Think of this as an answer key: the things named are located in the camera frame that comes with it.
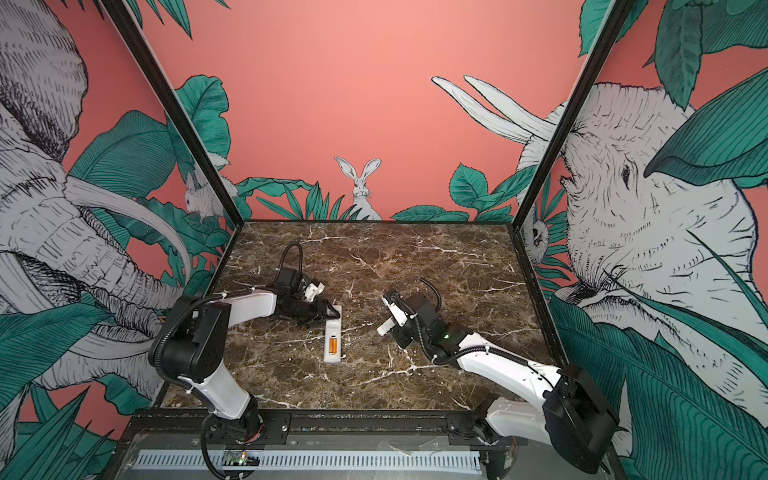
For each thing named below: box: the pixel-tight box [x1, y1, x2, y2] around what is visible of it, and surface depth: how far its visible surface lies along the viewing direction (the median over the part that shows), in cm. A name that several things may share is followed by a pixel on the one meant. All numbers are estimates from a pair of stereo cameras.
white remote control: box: [324, 304, 343, 363], surface depth 90 cm
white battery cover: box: [377, 316, 397, 336], surface depth 83 cm
